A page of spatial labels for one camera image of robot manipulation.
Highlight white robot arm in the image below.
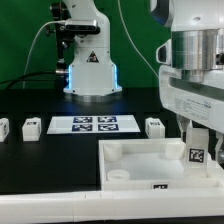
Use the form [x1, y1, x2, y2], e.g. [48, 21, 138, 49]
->
[63, 0, 224, 165]

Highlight white marker sheet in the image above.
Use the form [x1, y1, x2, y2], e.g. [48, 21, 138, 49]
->
[47, 115, 140, 134]

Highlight white cable left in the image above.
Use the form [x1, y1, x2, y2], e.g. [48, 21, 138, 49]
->
[22, 20, 66, 90]

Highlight white front fence wall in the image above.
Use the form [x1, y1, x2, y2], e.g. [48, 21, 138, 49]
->
[0, 188, 224, 224]

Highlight white cable right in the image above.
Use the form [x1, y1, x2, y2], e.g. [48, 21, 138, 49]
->
[117, 0, 160, 79]

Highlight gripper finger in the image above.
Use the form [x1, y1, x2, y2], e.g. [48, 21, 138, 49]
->
[176, 115, 192, 142]
[215, 132, 224, 164]

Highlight black camera on stand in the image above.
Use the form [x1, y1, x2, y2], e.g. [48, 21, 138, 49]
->
[45, 2, 100, 76]

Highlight white square tabletop tray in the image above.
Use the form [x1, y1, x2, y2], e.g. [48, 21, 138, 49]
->
[99, 138, 224, 190]

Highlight black cables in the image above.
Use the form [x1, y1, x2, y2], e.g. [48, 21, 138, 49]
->
[0, 70, 65, 90]

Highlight white cable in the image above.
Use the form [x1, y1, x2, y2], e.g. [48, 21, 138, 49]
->
[117, 0, 160, 79]
[22, 20, 66, 90]

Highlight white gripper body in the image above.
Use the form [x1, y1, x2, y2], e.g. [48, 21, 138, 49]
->
[159, 65, 224, 134]

